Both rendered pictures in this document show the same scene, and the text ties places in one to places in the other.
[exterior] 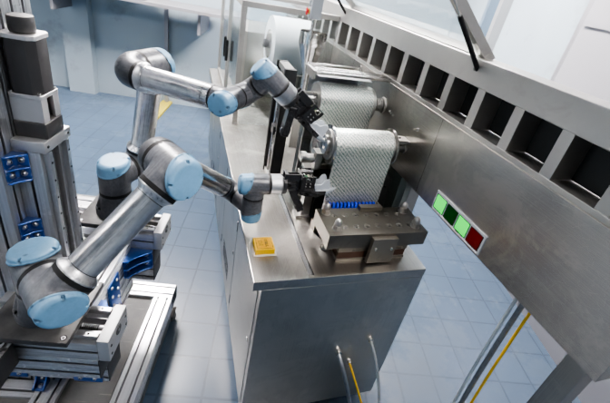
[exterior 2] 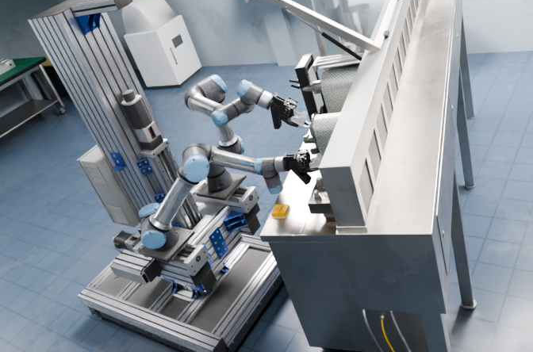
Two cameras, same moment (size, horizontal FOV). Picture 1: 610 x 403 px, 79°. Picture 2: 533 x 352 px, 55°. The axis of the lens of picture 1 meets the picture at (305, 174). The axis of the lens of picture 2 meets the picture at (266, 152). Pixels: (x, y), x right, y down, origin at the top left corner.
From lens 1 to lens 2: 157 cm
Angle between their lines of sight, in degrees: 44
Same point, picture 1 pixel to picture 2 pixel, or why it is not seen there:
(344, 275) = (325, 235)
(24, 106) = (139, 135)
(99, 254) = (163, 212)
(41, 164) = (153, 163)
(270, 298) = (277, 248)
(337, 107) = (337, 91)
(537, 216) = not seen: hidden behind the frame
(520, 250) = not seen: hidden behind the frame
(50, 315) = (147, 241)
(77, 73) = (280, 49)
